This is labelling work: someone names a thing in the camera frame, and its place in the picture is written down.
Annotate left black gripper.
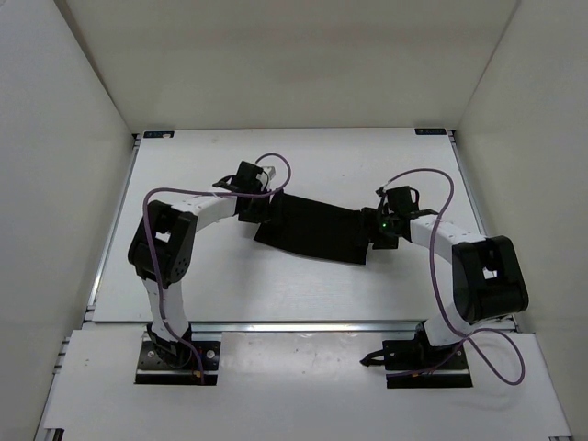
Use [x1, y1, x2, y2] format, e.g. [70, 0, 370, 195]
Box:
[237, 186, 283, 226]

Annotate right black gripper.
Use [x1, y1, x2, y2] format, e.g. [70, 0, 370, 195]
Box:
[354, 208, 398, 249]

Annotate black skirt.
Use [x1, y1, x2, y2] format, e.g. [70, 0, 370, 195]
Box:
[254, 192, 368, 266]

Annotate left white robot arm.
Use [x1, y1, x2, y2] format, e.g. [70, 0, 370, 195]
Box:
[128, 153, 292, 379]

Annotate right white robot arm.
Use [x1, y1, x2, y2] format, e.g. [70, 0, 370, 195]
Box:
[370, 186, 529, 368]

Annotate right blue corner label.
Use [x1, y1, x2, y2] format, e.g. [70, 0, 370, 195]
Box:
[414, 128, 447, 136]

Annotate blue corner label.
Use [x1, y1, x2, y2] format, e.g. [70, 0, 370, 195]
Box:
[414, 128, 447, 136]
[142, 130, 175, 139]

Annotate left blue corner label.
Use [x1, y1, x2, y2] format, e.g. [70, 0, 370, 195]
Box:
[142, 130, 175, 139]

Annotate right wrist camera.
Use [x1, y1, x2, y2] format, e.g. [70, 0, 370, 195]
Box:
[375, 186, 393, 209]

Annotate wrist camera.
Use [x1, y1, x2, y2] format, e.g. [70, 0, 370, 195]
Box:
[375, 186, 393, 209]
[257, 166, 276, 188]

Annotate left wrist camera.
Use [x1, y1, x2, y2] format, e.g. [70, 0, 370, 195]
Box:
[257, 166, 276, 188]

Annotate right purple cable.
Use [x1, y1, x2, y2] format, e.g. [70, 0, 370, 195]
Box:
[380, 167, 527, 385]

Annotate purple cable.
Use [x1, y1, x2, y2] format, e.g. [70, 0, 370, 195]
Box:
[380, 167, 527, 385]
[141, 152, 293, 379]

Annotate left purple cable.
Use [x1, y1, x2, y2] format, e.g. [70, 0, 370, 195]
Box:
[141, 152, 293, 379]

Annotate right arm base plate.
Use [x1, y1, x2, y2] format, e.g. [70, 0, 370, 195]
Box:
[360, 331, 473, 390]

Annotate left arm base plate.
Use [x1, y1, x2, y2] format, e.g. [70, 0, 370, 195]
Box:
[134, 323, 221, 386]

